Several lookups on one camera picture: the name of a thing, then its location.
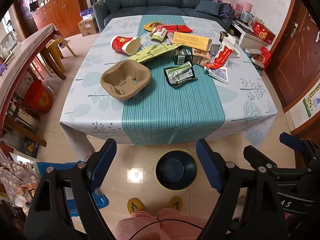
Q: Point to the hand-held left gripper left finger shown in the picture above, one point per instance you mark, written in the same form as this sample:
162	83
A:
101	165

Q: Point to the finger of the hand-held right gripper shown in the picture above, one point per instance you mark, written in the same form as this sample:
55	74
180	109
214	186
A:
255	155
291	140

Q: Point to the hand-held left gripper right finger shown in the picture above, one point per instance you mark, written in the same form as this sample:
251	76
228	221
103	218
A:
207	165

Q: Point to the dark trash bin yellow rim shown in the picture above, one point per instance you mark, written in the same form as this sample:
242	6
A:
175	172

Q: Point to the dark green and kraft box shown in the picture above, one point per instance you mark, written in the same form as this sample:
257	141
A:
182	55

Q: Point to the red snack packet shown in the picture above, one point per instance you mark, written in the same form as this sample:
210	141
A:
175	28

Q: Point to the yellow wrapper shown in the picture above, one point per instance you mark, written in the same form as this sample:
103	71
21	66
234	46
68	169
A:
148	26

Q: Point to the blue plastic stool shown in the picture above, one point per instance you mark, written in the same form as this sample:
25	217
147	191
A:
100	202

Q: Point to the yellow slipper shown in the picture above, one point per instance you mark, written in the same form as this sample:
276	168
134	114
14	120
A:
135	205
175	202

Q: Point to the wooden door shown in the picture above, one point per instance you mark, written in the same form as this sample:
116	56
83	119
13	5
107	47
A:
295	62

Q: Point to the cardboard cup carrier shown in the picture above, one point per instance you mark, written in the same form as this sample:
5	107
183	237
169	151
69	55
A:
110	80

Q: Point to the white printed packet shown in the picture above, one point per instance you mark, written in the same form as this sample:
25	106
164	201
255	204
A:
220	75

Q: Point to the floral cloth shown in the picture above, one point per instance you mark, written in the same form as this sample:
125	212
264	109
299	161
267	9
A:
15	180

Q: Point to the small red gift box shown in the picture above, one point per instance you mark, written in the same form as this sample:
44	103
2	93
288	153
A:
263	56

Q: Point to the red bucket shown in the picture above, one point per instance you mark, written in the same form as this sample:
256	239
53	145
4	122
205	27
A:
37	97

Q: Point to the black and green snack packet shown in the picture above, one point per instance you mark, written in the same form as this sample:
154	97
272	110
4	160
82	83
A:
178	73

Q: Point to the red and white long packet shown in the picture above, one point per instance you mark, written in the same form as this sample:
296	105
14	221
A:
222	55

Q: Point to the white side table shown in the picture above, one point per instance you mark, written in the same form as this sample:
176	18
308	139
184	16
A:
250	38

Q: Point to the large red gift box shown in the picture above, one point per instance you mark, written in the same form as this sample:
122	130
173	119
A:
263	32

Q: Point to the red paper cup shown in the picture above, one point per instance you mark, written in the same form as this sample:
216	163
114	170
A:
120	43

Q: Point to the black and yellow packet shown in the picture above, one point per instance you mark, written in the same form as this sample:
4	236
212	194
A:
223	36

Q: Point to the yellow flat box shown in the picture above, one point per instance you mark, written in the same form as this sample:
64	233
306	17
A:
190	41

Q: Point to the long green wrapper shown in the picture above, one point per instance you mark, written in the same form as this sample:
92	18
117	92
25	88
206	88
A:
155	51

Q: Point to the light blue appliance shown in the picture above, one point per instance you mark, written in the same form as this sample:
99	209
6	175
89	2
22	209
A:
247	17

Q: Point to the wooden dining table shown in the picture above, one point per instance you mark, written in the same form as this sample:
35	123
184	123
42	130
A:
25	52

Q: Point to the cardboard box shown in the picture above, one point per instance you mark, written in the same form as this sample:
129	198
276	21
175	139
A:
87	27

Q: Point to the green and white snack bag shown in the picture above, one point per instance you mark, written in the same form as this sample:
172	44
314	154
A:
160	33

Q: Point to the purple bag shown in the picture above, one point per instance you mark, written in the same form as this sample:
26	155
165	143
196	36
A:
227	10

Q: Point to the purple box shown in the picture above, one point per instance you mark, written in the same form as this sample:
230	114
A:
86	13

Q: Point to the dark teal cushion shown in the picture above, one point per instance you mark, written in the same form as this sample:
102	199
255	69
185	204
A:
207	7
112	2

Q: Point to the wooden cabinet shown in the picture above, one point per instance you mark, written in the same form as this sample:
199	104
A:
65	5

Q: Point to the sunflower wall sticker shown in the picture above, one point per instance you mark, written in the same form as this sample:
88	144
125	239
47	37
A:
312	101

